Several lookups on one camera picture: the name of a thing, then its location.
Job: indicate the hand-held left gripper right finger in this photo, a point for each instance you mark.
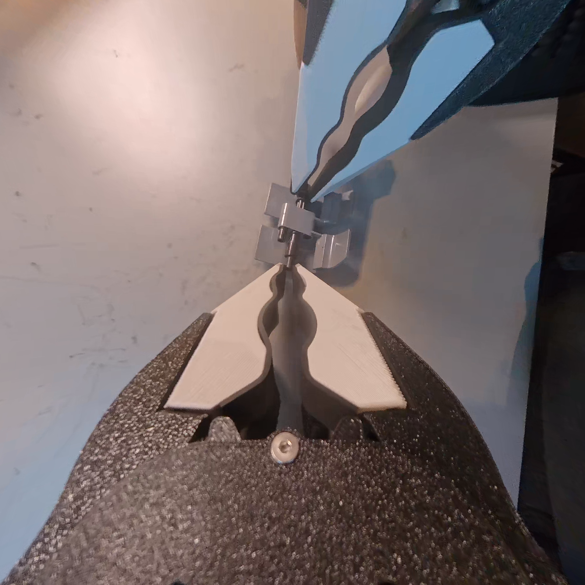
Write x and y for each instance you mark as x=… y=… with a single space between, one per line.
x=352 y=356

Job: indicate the silver panel toy piece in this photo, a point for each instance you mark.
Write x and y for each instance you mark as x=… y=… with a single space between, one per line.
x=269 y=247

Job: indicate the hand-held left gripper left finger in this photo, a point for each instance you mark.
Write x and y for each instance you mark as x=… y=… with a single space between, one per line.
x=219 y=361

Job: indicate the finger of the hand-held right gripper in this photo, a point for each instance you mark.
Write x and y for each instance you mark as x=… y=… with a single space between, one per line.
x=434 y=77
x=329 y=82

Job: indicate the black axle connector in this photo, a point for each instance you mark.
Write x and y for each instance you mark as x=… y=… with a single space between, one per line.
x=290 y=256

